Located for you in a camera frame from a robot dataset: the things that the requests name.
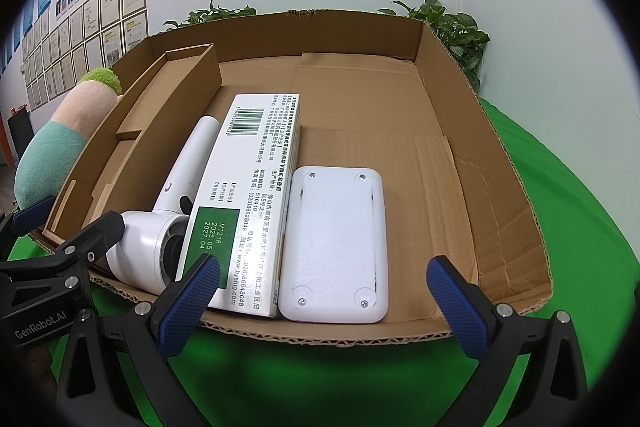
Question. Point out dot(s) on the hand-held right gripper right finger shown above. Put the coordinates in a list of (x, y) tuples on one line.
[(457, 307)]

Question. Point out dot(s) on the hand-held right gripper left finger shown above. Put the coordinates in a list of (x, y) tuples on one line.
[(192, 302)]

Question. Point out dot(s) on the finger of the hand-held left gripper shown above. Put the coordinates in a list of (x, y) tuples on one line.
[(100, 234), (32, 213)]

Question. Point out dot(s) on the white hair dryer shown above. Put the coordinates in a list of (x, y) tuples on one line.
[(145, 247)]

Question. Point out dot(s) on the white printed carton green label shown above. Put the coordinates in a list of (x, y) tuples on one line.
[(250, 187)]

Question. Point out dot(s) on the narrow brown cardboard box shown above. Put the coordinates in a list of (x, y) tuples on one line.
[(165, 107)]

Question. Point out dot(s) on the white rectangular plastic device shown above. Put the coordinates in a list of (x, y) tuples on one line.
[(332, 237)]

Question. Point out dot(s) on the large shallow cardboard box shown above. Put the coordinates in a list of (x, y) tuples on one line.
[(375, 107)]

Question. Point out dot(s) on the pastel plush toy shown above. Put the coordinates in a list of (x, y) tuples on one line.
[(55, 147)]

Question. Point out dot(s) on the black cabinet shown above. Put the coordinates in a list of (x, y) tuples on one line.
[(20, 137)]

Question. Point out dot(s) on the green potted plant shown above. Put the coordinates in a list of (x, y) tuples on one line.
[(210, 14), (450, 32)]

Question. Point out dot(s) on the orange door frame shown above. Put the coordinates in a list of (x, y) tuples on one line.
[(4, 137)]

